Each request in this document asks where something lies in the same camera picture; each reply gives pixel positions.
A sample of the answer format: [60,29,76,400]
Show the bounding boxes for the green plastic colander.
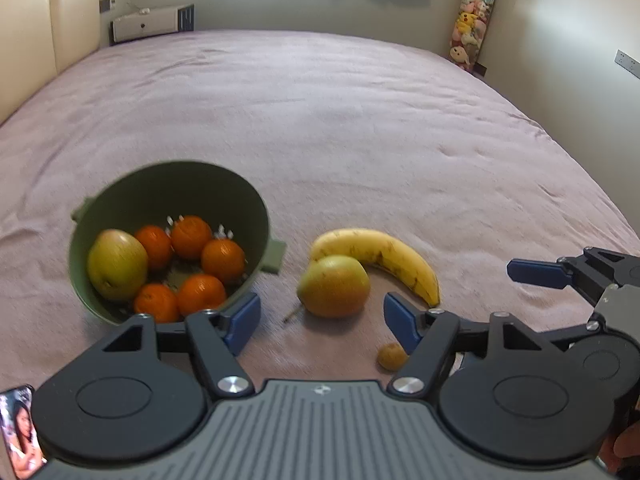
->
[69,160,287,325]

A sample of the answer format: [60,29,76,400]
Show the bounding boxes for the black smartphone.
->
[0,385,48,480]

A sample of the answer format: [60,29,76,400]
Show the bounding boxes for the green apple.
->
[87,229,149,302]

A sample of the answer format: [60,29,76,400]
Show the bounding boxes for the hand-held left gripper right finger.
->
[383,293,551,400]

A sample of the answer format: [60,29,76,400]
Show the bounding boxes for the brown pear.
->
[284,255,371,323]

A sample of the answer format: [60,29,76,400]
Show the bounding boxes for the person's right hand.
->
[599,417,640,476]

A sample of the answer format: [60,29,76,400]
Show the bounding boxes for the white wall socket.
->
[614,50,640,80]

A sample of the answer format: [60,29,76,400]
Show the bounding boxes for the orange mandarin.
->
[134,225,174,271]
[133,283,180,323]
[177,273,227,317]
[201,238,247,283]
[171,215,213,260]

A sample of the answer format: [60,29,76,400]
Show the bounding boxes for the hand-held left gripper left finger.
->
[95,292,262,400]

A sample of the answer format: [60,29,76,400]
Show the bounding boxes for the yellow banana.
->
[309,228,441,308]

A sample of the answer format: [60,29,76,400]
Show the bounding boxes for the white bedside cabinet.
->
[111,4,195,45]

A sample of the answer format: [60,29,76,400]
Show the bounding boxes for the hanging plush toy organizer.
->
[448,0,501,72]

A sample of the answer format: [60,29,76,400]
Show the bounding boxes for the small brown round fruit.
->
[376,343,409,372]

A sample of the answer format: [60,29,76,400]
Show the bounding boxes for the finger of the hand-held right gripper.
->
[547,321,602,355]
[506,247,640,306]

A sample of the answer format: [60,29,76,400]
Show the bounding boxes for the pink bed blanket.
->
[0,30,640,411]

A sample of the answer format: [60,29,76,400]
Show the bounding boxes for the cream padded headboard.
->
[0,0,101,126]

